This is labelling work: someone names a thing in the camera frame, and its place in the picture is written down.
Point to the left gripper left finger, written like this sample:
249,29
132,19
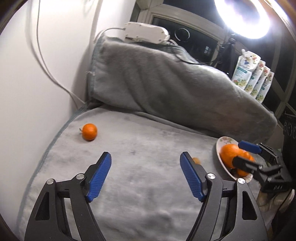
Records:
48,219

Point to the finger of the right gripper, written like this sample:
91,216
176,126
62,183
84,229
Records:
250,147
246,165

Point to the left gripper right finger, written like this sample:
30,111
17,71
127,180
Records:
243,219

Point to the rough large tangerine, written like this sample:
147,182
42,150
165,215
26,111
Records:
228,152

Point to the brown longan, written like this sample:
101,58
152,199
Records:
196,160

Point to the small mandarin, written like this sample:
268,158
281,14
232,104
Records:
89,132

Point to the gloved right hand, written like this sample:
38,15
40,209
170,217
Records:
270,201

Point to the floral white plate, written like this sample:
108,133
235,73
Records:
233,172

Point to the refill pouch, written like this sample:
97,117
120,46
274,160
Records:
255,76
265,88
246,65
260,82

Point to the black tripod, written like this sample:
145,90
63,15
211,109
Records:
226,57

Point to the grey back cushion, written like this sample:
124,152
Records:
161,81

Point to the white power strip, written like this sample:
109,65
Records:
142,32

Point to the black tracking camera right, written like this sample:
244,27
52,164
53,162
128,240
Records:
289,137

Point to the ring light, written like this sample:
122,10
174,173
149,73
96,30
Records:
245,18

